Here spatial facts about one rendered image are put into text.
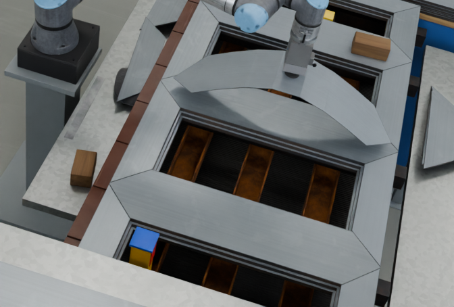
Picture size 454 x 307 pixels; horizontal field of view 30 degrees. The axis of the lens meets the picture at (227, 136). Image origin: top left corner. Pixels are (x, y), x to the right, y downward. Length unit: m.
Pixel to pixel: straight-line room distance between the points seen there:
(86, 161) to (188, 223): 0.42
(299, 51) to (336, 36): 0.58
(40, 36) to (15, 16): 1.40
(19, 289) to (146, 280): 0.26
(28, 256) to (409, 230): 1.14
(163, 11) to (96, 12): 1.17
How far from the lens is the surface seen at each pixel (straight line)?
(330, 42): 2.86
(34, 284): 1.79
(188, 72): 2.53
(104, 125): 2.64
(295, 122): 2.53
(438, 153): 2.70
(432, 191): 2.63
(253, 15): 2.15
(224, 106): 2.52
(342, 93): 2.48
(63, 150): 2.56
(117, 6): 4.22
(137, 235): 2.11
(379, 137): 2.51
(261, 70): 2.43
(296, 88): 2.38
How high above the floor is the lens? 2.56
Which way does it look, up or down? 45 degrees down
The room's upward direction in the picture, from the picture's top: 13 degrees clockwise
